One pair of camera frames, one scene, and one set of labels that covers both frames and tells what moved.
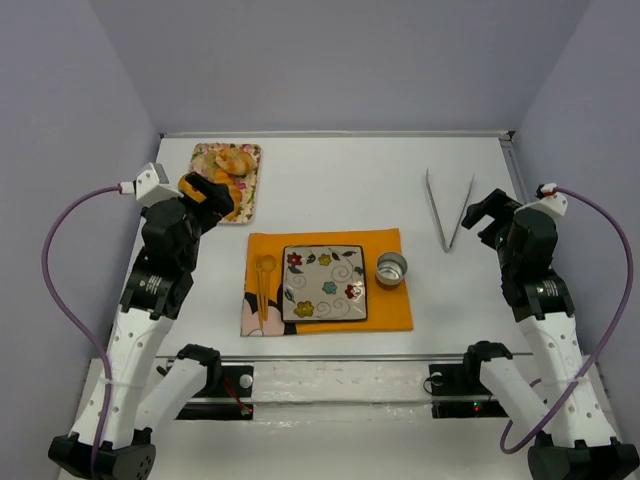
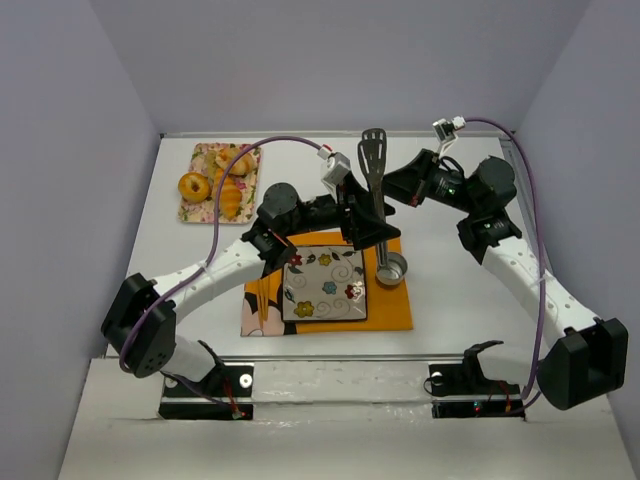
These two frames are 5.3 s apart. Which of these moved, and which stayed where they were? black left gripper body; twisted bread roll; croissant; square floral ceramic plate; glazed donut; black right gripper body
Moved: black left gripper body; black right gripper body
Stayed: glazed donut; square floral ceramic plate; croissant; twisted bread roll
